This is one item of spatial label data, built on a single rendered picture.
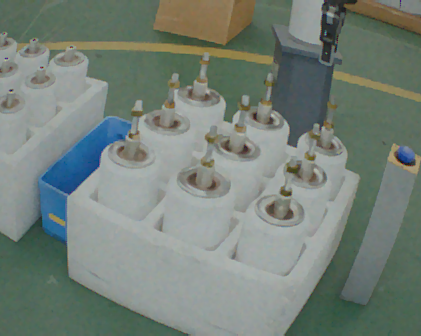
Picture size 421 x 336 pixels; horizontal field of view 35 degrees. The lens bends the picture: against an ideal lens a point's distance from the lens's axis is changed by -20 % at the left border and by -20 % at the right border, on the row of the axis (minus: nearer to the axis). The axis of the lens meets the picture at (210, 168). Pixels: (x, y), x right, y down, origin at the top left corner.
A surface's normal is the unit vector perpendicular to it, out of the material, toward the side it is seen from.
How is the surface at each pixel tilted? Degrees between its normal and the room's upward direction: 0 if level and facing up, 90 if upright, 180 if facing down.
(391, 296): 0
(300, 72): 90
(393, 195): 90
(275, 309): 90
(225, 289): 90
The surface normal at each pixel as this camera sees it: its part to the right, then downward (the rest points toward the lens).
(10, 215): -0.38, 0.43
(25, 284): 0.16, -0.84
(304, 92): 0.04, 0.53
